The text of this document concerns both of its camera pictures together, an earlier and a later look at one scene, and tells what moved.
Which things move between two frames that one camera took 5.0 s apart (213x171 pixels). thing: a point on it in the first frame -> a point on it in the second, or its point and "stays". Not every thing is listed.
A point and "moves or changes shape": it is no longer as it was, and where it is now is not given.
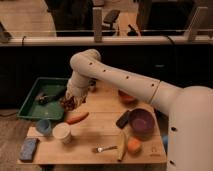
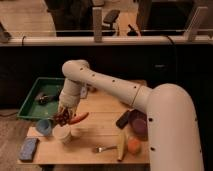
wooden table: (113, 127) stays
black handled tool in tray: (44, 98) stays
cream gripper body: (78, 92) -> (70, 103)
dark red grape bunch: (68, 104) moves or changes shape
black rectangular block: (123, 120) stays
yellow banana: (122, 147) stays
